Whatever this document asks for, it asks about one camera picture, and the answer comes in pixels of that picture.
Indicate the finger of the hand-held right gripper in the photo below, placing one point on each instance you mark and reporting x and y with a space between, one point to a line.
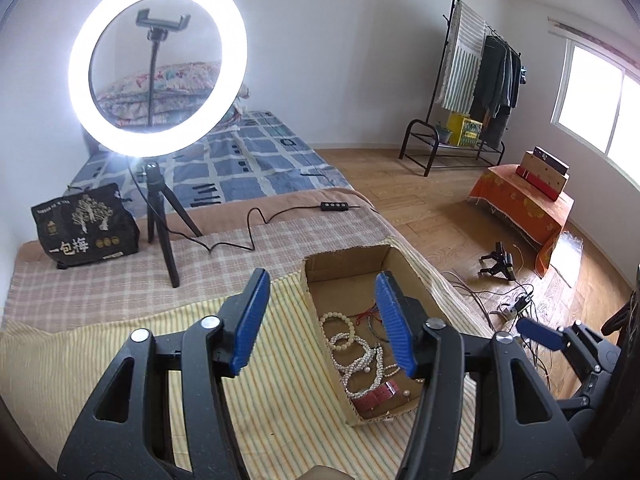
585 402
540 333

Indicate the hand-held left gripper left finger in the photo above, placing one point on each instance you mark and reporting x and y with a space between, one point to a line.
250 320

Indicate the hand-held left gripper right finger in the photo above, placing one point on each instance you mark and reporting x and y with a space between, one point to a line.
395 327

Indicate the white power strip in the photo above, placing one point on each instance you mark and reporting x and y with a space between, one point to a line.
515 307

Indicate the black gripper on floor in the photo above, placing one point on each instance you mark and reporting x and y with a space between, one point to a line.
502 260

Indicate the yellow striped blanket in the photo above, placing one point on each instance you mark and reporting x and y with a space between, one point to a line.
290 410

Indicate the orange cloth covered table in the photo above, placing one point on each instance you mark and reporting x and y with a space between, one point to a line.
520 205

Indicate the black inline controller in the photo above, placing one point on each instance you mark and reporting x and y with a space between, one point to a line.
335 206

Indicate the black tripod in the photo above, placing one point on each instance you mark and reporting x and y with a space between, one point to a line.
155 210

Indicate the red flat box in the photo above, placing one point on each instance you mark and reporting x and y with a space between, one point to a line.
535 185

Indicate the brown checked blanket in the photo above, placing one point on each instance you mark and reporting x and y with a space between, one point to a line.
100 285

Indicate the blue patterned bedsheet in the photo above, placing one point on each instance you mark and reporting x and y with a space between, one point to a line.
250 160

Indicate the dark flat box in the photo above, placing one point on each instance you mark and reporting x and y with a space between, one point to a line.
550 159

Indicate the black snack bag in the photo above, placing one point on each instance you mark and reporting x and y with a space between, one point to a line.
85 240

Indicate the small green item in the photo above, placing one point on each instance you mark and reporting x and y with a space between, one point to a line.
444 135

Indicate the black metal clothes rack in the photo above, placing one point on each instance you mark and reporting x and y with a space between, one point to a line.
417 122

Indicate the yellow carton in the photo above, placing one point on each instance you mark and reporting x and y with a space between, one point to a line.
462 130

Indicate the white framed window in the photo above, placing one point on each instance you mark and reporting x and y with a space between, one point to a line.
590 90

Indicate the folded floral quilt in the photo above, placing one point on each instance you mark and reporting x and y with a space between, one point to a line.
175 80

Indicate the dark hanging clothes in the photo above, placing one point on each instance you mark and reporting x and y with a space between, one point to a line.
495 80

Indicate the striped hanging towel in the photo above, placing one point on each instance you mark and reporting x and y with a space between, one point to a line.
462 60

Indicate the black phone holder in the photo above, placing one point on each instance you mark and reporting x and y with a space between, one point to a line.
162 22

